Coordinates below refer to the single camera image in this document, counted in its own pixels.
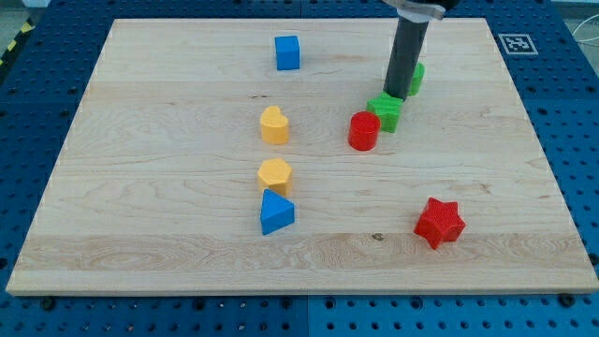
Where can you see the green circle block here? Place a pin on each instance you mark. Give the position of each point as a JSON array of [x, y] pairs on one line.
[[417, 79]]

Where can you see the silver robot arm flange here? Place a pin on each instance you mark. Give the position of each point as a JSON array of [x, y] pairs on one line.
[[420, 11]]

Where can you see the yellow hexagon block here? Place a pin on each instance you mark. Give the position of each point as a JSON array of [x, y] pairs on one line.
[[275, 174]]

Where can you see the wooden board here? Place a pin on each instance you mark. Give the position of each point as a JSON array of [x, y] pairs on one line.
[[155, 190]]

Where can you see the blue triangle block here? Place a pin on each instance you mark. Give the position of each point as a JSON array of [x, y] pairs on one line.
[[276, 212]]

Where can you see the yellow heart block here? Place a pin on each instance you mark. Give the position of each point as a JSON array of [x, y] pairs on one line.
[[274, 126]]

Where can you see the red cylinder block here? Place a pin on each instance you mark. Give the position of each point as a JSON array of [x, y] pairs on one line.
[[363, 130]]

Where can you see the green star block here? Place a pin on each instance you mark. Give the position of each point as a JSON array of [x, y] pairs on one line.
[[388, 109]]

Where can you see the blue cube block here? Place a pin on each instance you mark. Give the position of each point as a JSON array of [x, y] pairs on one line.
[[287, 50]]

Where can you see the red star block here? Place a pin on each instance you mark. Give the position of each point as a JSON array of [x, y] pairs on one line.
[[439, 222]]

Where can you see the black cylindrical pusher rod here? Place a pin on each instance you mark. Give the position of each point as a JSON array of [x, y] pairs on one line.
[[405, 51]]

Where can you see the white fiducial marker tag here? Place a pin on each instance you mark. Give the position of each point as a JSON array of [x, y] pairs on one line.
[[517, 44]]

